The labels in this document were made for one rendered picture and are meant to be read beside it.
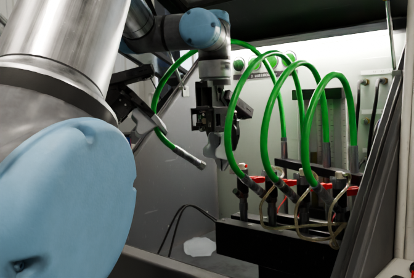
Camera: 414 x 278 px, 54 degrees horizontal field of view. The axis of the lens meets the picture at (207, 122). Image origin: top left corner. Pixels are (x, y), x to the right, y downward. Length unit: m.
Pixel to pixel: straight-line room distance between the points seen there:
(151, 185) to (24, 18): 0.92
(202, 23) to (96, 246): 0.60
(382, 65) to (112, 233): 0.93
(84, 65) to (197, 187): 1.07
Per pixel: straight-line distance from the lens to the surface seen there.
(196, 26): 0.80
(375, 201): 0.74
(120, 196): 0.28
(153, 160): 1.19
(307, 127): 0.73
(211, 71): 0.91
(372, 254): 0.73
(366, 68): 1.13
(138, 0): 0.78
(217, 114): 0.90
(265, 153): 0.76
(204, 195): 1.37
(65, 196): 0.23
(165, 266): 0.85
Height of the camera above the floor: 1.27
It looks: 3 degrees down
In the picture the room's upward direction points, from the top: 2 degrees counter-clockwise
